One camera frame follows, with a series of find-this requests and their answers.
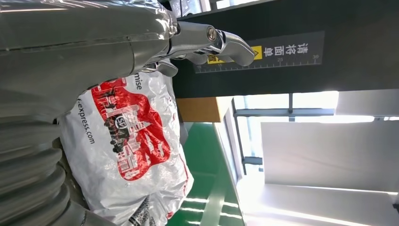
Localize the white red printed courier bag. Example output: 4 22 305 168
58 70 194 226

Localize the brown cardboard box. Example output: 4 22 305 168
176 96 234 123

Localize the green conveyor belt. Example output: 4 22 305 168
166 121 247 226

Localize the ruler label sticker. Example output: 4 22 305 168
194 31 326 74

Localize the black scanner column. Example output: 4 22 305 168
170 0 399 99

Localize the dark metal window frame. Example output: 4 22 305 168
231 92 399 176

